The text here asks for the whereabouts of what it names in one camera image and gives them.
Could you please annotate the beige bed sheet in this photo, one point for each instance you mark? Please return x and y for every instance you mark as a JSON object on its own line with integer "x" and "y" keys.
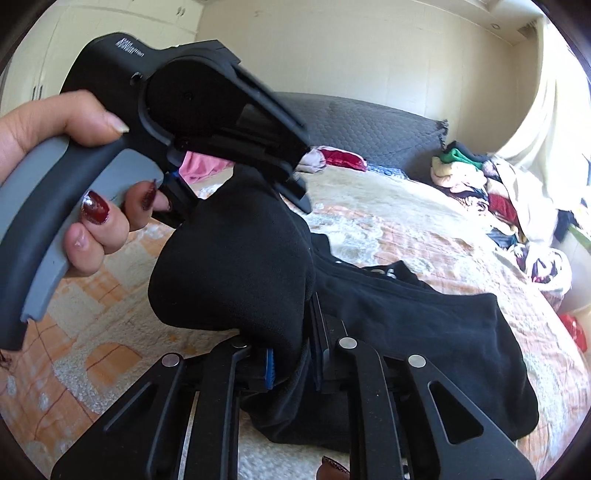
{"x": 415, "y": 194}

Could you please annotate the beige crumpled garment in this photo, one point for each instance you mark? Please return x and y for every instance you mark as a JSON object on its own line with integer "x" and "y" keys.
{"x": 311, "y": 160}

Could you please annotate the pink blanket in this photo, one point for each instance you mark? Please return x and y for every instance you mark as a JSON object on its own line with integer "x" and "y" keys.
{"x": 203, "y": 166}

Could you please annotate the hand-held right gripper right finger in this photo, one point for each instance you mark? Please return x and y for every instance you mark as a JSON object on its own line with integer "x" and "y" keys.
{"x": 323, "y": 364}

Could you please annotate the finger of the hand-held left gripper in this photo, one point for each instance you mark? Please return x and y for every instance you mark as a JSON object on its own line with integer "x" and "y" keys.
{"x": 180, "y": 203}
{"x": 268, "y": 134}

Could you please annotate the pile of mixed clothes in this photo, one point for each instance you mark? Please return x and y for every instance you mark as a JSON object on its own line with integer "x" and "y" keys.
{"x": 485, "y": 184}

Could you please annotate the white curtain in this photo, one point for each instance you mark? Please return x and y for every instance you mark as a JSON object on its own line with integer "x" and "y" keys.
{"x": 554, "y": 115}

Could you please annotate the orange and white floral blanket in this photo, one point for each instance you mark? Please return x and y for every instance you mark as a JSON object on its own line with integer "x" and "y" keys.
{"x": 415, "y": 244}

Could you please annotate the blue patterned cloth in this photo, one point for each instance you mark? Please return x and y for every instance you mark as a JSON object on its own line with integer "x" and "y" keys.
{"x": 385, "y": 170}

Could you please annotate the red garment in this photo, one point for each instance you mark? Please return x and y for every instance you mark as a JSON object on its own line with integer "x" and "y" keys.
{"x": 344, "y": 159}

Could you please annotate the white wardrobe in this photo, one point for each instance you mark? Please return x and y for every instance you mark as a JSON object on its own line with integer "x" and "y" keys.
{"x": 69, "y": 46}

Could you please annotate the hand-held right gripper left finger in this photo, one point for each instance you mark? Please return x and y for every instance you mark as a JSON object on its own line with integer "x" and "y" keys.
{"x": 270, "y": 369}

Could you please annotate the black sweatshirt with orange cuffs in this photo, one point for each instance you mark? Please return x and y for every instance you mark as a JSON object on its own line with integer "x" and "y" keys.
{"x": 231, "y": 267}

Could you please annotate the person's left hand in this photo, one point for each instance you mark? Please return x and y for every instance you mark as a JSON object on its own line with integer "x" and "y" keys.
{"x": 46, "y": 122}

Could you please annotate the red plastic bag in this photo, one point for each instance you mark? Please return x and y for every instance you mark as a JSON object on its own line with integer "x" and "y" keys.
{"x": 575, "y": 330}

